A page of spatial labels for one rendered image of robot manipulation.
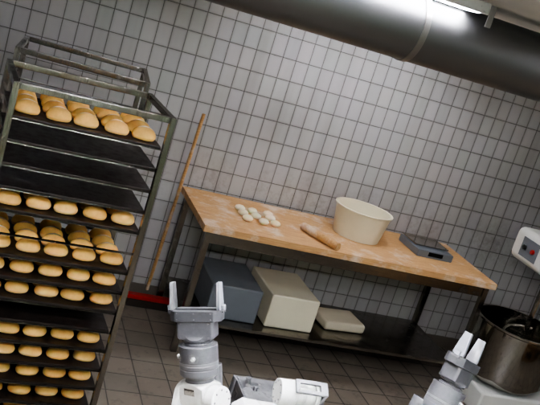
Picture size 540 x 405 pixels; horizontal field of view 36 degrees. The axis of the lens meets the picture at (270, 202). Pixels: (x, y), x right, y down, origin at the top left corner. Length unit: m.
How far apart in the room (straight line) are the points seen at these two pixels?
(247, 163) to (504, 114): 2.07
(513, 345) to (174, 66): 3.03
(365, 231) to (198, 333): 4.07
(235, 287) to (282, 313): 0.40
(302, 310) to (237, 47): 1.86
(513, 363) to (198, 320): 4.49
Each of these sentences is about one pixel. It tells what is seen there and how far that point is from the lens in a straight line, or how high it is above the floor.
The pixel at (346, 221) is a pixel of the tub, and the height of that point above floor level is 1.02.
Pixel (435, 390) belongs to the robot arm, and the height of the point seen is 1.58.
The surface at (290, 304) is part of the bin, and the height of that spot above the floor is 0.42.
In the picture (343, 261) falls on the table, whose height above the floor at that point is 0.83.
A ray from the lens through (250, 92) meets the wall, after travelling 5.90.
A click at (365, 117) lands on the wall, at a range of 6.22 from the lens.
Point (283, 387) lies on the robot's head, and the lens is 2.11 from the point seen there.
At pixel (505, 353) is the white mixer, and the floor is 0.49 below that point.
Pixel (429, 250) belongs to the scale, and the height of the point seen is 0.96.
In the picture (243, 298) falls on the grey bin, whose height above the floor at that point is 0.40.
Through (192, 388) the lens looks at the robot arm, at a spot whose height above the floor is 1.51.
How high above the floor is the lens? 2.38
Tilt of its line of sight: 14 degrees down
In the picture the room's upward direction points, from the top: 18 degrees clockwise
